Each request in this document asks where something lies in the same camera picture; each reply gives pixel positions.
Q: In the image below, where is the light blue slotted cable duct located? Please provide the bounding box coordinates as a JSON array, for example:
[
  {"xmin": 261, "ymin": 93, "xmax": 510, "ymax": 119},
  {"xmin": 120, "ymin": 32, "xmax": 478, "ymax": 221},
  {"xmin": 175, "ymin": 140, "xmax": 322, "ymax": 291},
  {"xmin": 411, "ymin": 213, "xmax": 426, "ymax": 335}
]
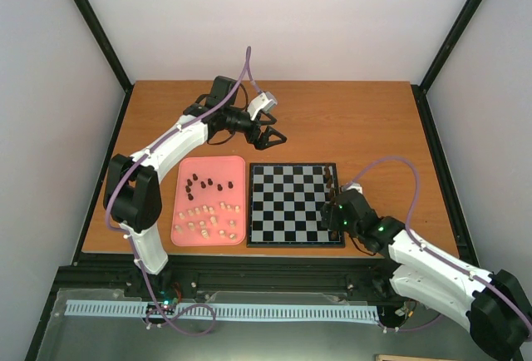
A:
[{"xmin": 64, "ymin": 299, "xmax": 379, "ymax": 324}]

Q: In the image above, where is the black aluminium frame post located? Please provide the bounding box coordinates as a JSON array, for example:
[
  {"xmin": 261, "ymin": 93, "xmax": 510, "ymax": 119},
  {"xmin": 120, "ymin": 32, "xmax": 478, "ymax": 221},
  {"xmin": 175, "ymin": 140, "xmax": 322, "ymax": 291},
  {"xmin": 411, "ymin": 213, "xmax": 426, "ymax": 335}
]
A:
[
  {"xmin": 418, "ymin": 0, "xmax": 506, "ymax": 95},
  {"xmin": 52, "ymin": 0, "xmax": 134, "ymax": 91}
]

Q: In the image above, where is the black aluminium frame post right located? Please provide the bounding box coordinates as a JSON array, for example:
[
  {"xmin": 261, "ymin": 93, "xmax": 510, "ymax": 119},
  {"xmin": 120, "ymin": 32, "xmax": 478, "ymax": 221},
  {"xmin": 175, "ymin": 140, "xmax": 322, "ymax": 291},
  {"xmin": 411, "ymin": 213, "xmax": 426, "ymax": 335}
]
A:
[{"xmin": 418, "ymin": 0, "xmax": 506, "ymax": 95}]

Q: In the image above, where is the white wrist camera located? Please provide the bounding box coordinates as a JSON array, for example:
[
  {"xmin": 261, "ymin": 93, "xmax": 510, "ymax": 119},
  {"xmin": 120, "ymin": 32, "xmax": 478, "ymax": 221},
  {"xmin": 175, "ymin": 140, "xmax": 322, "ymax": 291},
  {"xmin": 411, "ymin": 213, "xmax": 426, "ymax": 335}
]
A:
[
  {"xmin": 342, "ymin": 182, "xmax": 363, "ymax": 195},
  {"xmin": 246, "ymin": 91, "xmax": 278, "ymax": 121}
]

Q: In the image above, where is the black aluminium frame post left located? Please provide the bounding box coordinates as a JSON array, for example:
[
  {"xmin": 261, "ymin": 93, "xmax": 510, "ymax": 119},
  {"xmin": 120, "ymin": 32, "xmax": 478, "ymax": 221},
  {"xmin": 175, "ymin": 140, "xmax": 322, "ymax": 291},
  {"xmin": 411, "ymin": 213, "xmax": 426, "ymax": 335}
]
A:
[{"xmin": 52, "ymin": 0, "xmax": 134, "ymax": 91}]

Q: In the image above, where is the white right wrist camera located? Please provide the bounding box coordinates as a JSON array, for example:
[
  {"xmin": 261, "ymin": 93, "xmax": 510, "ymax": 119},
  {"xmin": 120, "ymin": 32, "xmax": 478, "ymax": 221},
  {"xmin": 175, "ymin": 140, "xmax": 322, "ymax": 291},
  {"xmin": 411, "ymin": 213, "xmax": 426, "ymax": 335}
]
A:
[{"xmin": 342, "ymin": 182, "xmax": 363, "ymax": 195}]

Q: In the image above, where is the pink plastic tray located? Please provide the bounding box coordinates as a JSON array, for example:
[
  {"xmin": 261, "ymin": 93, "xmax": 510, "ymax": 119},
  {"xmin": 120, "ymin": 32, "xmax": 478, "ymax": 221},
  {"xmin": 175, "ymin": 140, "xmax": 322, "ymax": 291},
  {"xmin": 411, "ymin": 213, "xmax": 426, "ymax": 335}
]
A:
[{"xmin": 170, "ymin": 156, "xmax": 247, "ymax": 247}]

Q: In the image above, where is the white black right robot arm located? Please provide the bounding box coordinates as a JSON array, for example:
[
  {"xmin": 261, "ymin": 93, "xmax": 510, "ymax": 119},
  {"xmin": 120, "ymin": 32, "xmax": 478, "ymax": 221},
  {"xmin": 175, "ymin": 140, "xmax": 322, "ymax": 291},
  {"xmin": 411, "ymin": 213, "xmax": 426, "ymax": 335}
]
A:
[{"xmin": 321, "ymin": 189, "xmax": 531, "ymax": 360}]

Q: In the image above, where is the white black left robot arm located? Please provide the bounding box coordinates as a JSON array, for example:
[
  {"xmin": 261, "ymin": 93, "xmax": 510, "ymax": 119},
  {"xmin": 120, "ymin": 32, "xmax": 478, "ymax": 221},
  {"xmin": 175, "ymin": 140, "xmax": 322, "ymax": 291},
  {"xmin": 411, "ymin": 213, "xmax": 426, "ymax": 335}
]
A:
[{"xmin": 103, "ymin": 76, "xmax": 287, "ymax": 297}]

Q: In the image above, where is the black side frame rail right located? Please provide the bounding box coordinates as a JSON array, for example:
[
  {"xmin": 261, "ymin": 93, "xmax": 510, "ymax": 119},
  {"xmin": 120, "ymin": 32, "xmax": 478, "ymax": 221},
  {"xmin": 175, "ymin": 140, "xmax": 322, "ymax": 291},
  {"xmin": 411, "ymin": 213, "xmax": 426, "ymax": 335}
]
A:
[{"xmin": 411, "ymin": 85, "xmax": 479, "ymax": 266}]

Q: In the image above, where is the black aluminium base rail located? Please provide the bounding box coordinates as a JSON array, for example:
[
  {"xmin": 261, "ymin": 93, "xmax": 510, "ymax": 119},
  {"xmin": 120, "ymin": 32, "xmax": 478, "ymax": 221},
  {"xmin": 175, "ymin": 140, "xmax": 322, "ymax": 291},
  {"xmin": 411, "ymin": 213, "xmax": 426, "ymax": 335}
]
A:
[{"xmin": 52, "ymin": 254, "xmax": 404, "ymax": 304}]

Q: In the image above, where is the black white chessboard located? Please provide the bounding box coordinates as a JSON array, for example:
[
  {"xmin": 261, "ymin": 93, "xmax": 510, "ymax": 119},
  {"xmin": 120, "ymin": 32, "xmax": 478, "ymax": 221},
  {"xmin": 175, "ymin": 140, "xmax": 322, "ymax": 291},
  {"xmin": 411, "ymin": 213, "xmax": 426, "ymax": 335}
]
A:
[{"xmin": 247, "ymin": 162, "xmax": 345, "ymax": 248}]

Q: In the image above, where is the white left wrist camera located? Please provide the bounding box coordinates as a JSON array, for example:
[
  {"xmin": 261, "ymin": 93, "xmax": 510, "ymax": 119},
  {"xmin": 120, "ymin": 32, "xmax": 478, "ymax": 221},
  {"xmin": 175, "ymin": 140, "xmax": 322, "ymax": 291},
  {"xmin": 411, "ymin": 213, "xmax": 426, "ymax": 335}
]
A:
[{"xmin": 246, "ymin": 91, "xmax": 278, "ymax": 121}]

